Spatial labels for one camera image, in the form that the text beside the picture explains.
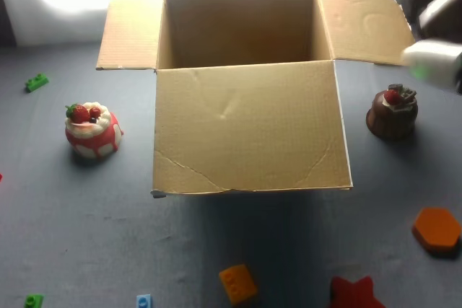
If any cardboard box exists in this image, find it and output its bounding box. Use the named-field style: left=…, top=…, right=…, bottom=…
left=95, top=0, right=417, bottom=199

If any grey table cloth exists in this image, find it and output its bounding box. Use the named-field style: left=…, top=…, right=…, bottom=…
left=0, top=21, right=462, bottom=308

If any red star block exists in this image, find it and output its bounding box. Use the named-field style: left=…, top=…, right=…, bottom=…
left=328, top=275, right=387, bottom=308

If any chocolate cake toy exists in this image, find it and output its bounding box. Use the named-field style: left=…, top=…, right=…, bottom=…
left=366, top=83, right=419, bottom=139

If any pink strawberry cake toy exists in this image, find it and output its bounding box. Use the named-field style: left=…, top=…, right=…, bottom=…
left=64, top=102, right=125, bottom=159

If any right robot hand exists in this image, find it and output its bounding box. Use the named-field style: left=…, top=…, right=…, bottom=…
left=418, top=0, right=462, bottom=37

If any orange hexagon block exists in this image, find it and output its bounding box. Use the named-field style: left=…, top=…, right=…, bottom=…
left=411, top=206, right=462, bottom=257

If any orange toy brick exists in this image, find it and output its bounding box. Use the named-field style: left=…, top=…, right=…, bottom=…
left=218, top=263, right=259, bottom=307

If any green toy brick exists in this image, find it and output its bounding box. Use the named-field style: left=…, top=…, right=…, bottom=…
left=24, top=73, right=50, bottom=93
left=23, top=293, right=45, bottom=308

